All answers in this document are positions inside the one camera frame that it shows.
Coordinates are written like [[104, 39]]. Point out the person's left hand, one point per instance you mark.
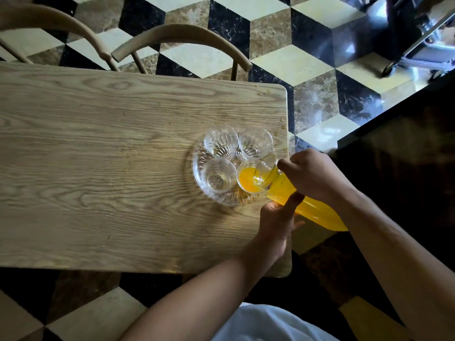
[[273, 225]]

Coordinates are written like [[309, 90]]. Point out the person's right hand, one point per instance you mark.
[[316, 175]]

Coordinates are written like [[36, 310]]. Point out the person's right fingers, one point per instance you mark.
[[289, 166]]

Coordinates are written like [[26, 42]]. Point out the person's left thumb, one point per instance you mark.
[[295, 204]]

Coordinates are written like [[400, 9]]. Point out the glass pitcher of orange juice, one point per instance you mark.
[[295, 193]]

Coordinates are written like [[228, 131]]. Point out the person's left forearm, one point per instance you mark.
[[199, 298]]

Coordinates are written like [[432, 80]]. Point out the person's right forearm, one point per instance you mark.
[[398, 259]]

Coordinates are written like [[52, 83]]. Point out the empty clear glass tumbler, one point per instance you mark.
[[218, 173], [255, 142], [220, 140]]

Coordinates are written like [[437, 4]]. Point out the glass tumbler with orange juice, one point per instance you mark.
[[248, 181]]

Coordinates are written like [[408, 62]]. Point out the clear glass tray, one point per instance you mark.
[[227, 173]]

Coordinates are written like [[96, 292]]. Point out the person's white shirt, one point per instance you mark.
[[270, 324]]

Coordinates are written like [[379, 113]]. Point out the wooden chair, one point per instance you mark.
[[185, 42], [53, 28]]

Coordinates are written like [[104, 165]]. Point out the metal wheeled cart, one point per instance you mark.
[[423, 39]]

